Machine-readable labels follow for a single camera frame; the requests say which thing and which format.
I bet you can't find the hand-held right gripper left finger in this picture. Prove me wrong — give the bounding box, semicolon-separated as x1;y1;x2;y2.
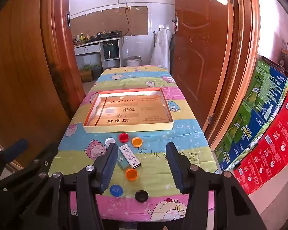
17;143;119;230

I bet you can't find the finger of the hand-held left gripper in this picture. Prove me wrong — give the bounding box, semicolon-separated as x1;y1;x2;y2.
0;138;29;173
0;144;60;197

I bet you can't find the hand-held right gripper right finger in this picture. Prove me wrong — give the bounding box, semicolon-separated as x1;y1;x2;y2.
165;142;267;230

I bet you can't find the blue bottle cap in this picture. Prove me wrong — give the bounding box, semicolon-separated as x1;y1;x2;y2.
110;184;123;196

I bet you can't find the white cartoon lighter box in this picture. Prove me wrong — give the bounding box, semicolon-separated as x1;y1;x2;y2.
119;144;142;168

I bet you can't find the black bottle cap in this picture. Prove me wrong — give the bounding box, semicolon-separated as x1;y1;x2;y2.
135;190;149;202

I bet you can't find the orange-rimmed cardboard tray box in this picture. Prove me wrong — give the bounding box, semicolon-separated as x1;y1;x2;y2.
83;88;174;133

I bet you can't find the green beer carton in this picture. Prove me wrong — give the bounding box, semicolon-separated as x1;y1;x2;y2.
245;56;288;122
215;98;274;172

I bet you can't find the dark plant pot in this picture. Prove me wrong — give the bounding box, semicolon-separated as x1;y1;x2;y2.
92;63;103;79

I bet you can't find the wooden door jamb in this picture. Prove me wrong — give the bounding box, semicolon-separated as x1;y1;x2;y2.
40;0;85;120
202;0;261;150

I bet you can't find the white lidded bucket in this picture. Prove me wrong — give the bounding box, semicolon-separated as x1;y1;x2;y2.
126;56;142;67

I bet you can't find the dark green air fryer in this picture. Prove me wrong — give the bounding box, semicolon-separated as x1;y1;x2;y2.
103;42;119;59

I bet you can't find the brown wooden door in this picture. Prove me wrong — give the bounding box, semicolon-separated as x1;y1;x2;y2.
170;0;233;127

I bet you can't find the white kitchen cabinet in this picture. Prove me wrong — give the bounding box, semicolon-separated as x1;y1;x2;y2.
74;38;123;69

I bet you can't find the white plastic bag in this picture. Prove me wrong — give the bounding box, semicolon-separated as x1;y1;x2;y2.
150;27;172;70

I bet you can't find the black gas stove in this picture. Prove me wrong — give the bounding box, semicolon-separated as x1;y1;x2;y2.
89;31;122;40

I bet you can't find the brown cardboard wall sheet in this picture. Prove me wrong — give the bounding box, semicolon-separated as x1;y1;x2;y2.
70;6;149;37

